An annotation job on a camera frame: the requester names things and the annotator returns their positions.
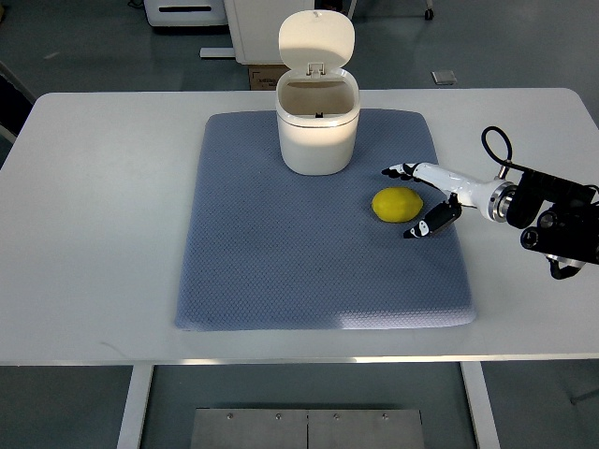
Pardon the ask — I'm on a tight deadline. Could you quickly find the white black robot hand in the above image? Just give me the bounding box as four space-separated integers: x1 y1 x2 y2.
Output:
382 163 516 239

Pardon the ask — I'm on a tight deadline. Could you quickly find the yellow lemon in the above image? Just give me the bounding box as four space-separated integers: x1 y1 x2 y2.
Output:
371 187 423 224

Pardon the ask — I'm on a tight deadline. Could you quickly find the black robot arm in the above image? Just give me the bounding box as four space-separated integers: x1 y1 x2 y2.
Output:
481 126 598 280

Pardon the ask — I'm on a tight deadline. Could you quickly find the white trash bin open lid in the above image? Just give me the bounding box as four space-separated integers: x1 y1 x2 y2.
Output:
276 9 360 176

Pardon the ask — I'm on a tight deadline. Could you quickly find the small grey floor plate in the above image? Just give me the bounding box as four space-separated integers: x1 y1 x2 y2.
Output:
431 70 458 86

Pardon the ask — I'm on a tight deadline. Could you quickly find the right white table leg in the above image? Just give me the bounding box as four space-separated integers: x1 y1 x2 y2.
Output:
460 362 501 449

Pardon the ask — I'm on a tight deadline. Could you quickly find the white table leg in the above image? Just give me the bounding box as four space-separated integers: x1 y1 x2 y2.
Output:
117 364 153 449
460 362 501 449

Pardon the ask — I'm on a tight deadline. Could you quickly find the white stand leg with caster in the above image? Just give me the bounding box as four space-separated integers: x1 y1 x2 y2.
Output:
424 0 434 21

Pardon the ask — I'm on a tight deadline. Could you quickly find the blue textured mat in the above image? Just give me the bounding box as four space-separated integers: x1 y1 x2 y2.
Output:
175 109 475 331

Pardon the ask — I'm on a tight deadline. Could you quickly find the cardboard box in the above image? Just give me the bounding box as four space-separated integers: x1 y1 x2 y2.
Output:
248 65 289 91

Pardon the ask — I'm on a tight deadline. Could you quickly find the white cabinet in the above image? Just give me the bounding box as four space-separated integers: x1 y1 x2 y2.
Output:
199 0 347 65

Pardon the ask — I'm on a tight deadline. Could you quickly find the white appliance with slot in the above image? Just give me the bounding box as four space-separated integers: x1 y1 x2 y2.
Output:
142 0 228 33

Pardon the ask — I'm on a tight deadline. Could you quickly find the left white table leg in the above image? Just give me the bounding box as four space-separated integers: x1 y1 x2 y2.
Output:
117 364 153 449

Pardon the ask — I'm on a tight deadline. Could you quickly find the dark chair edge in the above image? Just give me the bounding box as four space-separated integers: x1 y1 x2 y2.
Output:
1 63 37 143

